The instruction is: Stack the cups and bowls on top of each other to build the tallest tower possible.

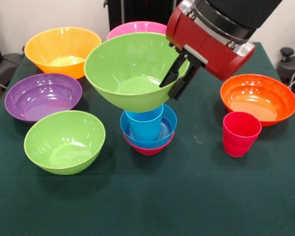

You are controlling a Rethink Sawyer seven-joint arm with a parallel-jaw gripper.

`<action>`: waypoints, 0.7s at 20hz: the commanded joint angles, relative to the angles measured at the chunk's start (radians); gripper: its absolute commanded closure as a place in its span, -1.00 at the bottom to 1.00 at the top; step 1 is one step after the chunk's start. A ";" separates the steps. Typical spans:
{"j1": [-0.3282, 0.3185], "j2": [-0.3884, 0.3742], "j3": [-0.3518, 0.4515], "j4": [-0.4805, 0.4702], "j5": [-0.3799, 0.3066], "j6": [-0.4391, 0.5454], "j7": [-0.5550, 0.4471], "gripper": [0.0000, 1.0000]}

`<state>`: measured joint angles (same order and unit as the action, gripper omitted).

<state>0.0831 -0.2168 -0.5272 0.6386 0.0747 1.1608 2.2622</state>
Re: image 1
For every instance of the small blue plastic bowl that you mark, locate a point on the small blue plastic bowl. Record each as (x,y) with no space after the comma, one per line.
(168,123)

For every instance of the shallow orange plastic bowl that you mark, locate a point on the shallow orange plastic bowl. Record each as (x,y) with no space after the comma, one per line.
(258,100)

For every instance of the light green plastic bowl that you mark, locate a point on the light green plastic bowl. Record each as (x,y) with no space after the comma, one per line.
(127,68)
(64,140)

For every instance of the shallow purple plastic bowl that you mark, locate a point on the shallow purple plastic bowl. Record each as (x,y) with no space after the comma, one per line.
(41,96)

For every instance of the large yellow-orange plastic bowl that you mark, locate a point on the large yellow-orange plastic bowl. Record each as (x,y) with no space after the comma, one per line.
(61,46)

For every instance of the black floor stand base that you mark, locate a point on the black floor stand base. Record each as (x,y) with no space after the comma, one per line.
(290,66)

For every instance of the red plastic cup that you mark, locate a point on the red plastic cup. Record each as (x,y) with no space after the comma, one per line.
(238,142)

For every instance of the small red plastic bowl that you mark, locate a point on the small red plastic bowl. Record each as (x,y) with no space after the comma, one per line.
(148,151)

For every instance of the blue plastic cup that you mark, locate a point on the blue plastic cup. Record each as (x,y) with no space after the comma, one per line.
(145,125)

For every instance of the dark green table cloth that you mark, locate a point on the dark green table cloth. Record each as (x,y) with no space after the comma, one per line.
(147,196)

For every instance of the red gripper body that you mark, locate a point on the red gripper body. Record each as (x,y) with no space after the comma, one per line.
(199,41)

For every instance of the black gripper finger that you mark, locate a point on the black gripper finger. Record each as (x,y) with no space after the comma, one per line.
(180,88)
(172,75)

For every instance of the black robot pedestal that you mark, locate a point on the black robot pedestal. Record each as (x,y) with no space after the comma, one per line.
(142,11)

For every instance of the large pink plastic bowl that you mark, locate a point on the large pink plastic bowl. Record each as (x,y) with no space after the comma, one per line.
(137,28)

